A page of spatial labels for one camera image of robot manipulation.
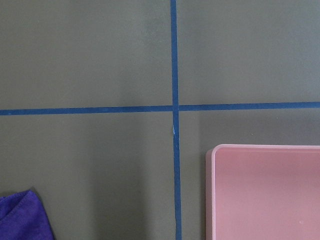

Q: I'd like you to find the purple microfiber cloth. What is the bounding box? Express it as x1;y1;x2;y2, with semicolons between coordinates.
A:
0;190;54;240

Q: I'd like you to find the pink plastic tray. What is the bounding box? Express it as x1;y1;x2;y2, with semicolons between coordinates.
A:
205;144;320;240

